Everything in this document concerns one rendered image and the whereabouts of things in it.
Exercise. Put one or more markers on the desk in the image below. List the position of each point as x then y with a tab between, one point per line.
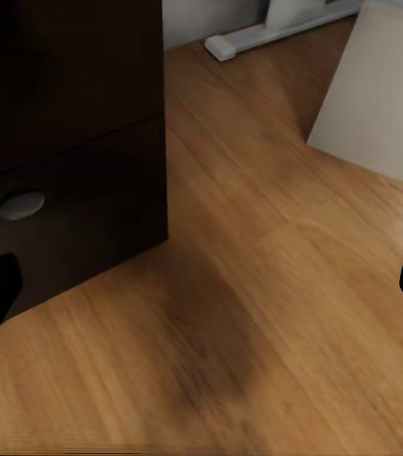
284	18

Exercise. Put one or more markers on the desktop computer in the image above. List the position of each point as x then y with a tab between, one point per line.
361	118

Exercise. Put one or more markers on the cabinet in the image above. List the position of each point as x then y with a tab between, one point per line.
82	139

